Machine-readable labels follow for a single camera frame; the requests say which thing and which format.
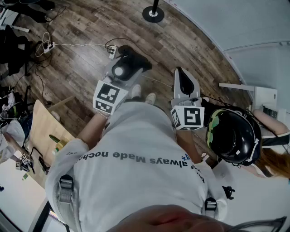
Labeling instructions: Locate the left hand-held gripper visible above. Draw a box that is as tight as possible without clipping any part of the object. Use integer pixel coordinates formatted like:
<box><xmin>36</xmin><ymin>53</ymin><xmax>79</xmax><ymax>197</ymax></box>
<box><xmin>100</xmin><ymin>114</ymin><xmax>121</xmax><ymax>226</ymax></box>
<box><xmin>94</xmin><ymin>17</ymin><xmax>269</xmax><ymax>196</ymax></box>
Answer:
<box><xmin>93</xmin><ymin>56</ymin><xmax>146</xmax><ymax>116</ymax></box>

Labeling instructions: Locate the white power cable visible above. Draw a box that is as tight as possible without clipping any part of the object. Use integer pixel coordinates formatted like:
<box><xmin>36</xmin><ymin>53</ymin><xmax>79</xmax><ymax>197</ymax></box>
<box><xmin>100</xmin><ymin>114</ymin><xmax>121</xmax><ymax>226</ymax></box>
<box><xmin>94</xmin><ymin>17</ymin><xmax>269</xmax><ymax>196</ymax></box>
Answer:
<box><xmin>54</xmin><ymin>42</ymin><xmax>107</xmax><ymax>48</ymax></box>

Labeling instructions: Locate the white power strip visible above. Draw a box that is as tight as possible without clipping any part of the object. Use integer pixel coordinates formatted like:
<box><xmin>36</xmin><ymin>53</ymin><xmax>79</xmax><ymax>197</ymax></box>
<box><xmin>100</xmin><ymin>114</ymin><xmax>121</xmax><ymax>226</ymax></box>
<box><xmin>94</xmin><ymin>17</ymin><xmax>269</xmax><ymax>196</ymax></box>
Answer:
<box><xmin>108</xmin><ymin>45</ymin><xmax>118</xmax><ymax>59</ymax></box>
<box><xmin>43</xmin><ymin>41</ymin><xmax>56</xmax><ymax>54</ymax></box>

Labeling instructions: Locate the person's left white shoe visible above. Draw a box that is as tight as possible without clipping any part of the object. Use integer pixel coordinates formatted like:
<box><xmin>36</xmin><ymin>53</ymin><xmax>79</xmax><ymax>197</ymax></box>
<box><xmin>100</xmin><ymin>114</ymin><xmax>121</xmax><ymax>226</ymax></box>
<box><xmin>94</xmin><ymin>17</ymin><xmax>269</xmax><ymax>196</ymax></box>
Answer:
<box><xmin>130</xmin><ymin>84</ymin><xmax>142</xmax><ymax>100</ymax></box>

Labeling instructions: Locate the green bottle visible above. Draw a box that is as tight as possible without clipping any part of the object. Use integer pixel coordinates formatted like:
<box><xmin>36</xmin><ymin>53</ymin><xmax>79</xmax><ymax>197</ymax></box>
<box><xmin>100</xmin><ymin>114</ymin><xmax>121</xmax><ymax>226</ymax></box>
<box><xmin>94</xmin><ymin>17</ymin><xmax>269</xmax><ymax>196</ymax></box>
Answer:
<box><xmin>48</xmin><ymin>134</ymin><xmax>68</xmax><ymax>148</ymax></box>

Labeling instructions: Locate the white cabinet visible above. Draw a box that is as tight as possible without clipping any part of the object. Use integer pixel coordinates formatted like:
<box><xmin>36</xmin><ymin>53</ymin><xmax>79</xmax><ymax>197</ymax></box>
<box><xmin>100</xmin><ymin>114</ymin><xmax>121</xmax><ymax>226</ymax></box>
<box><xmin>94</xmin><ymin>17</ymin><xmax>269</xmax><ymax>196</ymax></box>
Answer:
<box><xmin>251</xmin><ymin>86</ymin><xmax>279</xmax><ymax>114</ymax></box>

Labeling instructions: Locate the black stand with round base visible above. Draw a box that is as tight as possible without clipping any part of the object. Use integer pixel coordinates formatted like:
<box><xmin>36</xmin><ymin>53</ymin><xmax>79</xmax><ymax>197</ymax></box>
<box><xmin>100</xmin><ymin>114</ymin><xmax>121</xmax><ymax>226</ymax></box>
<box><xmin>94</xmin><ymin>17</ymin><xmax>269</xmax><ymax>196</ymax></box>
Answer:
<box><xmin>142</xmin><ymin>0</ymin><xmax>165</xmax><ymax>23</ymax></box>

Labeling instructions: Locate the person's right white shoe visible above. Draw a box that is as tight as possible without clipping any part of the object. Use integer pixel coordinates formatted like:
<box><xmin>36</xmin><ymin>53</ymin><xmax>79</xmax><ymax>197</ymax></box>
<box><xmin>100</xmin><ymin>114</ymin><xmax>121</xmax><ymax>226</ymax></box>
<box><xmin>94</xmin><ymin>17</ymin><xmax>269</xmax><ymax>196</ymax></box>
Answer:
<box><xmin>145</xmin><ymin>92</ymin><xmax>157</xmax><ymax>105</ymax></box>

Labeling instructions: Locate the person's right forearm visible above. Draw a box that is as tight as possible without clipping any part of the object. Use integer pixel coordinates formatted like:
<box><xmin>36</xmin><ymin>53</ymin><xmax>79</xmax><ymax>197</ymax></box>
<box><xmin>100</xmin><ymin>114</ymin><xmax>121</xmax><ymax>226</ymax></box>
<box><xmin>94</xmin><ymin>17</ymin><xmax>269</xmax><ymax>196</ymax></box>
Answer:
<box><xmin>175</xmin><ymin>129</ymin><xmax>204</xmax><ymax>164</ymax></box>

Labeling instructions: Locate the black helmet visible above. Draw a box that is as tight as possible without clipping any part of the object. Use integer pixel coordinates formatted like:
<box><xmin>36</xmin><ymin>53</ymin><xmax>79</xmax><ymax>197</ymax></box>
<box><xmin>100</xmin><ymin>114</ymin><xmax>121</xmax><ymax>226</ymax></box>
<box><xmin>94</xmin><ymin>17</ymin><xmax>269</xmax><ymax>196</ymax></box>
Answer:
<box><xmin>205</xmin><ymin>108</ymin><xmax>262</xmax><ymax>166</ymax></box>

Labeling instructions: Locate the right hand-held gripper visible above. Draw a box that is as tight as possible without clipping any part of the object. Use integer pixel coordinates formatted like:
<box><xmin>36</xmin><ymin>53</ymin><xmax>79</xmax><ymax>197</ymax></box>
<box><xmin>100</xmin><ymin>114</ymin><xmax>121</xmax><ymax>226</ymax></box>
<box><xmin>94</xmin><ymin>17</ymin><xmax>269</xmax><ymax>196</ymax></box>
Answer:
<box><xmin>170</xmin><ymin>67</ymin><xmax>205</xmax><ymax>131</ymax></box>

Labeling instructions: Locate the person's white shoe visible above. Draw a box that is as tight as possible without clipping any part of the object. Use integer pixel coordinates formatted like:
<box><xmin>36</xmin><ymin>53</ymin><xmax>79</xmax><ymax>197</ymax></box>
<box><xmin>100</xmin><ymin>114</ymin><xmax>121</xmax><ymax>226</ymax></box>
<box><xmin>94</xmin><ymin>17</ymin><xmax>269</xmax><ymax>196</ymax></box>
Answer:
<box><xmin>145</xmin><ymin>92</ymin><xmax>157</xmax><ymax>105</ymax></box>
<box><xmin>130</xmin><ymin>84</ymin><xmax>142</xmax><ymax>100</ymax></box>

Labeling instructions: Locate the person's white printed shirt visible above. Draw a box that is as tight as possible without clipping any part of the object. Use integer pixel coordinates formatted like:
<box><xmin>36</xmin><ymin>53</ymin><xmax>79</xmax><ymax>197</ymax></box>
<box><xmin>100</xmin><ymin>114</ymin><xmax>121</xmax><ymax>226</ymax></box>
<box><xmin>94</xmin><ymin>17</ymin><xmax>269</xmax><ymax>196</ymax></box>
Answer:
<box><xmin>44</xmin><ymin>101</ymin><xmax>228</xmax><ymax>232</ymax></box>

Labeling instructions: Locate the wooden table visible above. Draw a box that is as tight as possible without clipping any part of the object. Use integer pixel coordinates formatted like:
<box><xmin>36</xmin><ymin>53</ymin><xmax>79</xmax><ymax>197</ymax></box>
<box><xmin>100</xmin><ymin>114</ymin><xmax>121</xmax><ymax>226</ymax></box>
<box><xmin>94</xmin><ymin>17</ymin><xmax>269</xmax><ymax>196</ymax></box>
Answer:
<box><xmin>29</xmin><ymin>95</ymin><xmax>77</xmax><ymax>189</ymax></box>

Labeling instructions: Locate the white desk frame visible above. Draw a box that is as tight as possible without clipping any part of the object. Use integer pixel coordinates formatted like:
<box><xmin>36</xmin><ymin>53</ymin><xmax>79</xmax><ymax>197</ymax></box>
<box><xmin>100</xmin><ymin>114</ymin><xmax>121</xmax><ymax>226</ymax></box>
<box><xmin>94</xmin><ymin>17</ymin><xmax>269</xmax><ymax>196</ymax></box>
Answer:
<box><xmin>0</xmin><ymin>9</ymin><xmax>30</xmax><ymax>33</ymax></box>

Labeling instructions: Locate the small black device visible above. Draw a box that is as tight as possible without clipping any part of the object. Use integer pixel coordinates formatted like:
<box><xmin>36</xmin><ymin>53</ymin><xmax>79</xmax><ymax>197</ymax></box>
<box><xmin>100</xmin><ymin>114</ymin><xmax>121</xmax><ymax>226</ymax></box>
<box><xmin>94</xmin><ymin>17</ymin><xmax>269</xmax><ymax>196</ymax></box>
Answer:
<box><xmin>223</xmin><ymin>185</ymin><xmax>236</xmax><ymax>200</ymax></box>

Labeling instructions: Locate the person's left forearm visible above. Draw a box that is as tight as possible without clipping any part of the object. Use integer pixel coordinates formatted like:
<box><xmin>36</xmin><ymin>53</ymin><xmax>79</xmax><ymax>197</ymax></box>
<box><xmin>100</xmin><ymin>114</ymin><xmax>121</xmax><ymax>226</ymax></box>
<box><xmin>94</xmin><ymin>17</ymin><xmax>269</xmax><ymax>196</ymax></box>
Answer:
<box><xmin>76</xmin><ymin>112</ymin><xmax>110</xmax><ymax>149</ymax></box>

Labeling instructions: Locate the clear eyeglasses frame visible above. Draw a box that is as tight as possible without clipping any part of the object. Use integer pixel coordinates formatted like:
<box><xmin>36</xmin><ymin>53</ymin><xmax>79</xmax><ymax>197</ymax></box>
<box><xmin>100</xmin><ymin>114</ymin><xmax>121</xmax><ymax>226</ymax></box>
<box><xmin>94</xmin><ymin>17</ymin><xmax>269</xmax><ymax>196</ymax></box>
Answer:
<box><xmin>231</xmin><ymin>216</ymin><xmax>288</xmax><ymax>232</ymax></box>

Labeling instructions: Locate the grey harness strap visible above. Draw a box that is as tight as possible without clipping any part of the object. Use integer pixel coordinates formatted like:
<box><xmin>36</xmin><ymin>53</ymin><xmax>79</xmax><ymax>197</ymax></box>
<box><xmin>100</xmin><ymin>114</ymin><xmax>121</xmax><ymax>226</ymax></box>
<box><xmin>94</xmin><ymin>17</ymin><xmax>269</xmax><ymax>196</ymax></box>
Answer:
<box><xmin>203</xmin><ymin>197</ymin><xmax>218</xmax><ymax>219</ymax></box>
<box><xmin>56</xmin><ymin>174</ymin><xmax>77</xmax><ymax>229</ymax></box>

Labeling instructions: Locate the person's face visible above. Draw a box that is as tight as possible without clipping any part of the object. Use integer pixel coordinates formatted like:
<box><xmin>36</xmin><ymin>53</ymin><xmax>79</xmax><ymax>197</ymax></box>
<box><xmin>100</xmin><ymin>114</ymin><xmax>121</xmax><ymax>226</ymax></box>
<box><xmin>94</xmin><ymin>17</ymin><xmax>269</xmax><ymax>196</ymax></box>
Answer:
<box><xmin>106</xmin><ymin>204</ymin><xmax>229</xmax><ymax>232</ymax></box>

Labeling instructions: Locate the black chair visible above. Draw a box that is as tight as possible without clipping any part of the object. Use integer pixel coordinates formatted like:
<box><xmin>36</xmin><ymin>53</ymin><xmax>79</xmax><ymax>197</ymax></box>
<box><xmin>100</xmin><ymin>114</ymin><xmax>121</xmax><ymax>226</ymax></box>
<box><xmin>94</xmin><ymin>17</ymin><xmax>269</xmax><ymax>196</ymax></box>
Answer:
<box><xmin>0</xmin><ymin>24</ymin><xmax>31</xmax><ymax>79</ymax></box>

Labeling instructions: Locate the beaded bracelet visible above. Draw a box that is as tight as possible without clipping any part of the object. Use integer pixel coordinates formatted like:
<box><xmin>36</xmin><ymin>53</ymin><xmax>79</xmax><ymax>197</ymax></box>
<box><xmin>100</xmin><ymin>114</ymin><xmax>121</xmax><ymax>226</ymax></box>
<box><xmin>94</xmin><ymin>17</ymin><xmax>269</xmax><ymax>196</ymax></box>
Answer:
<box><xmin>94</xmin><ymin>110</ymin><xmax>111</xmax><ymax>119</ymax></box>

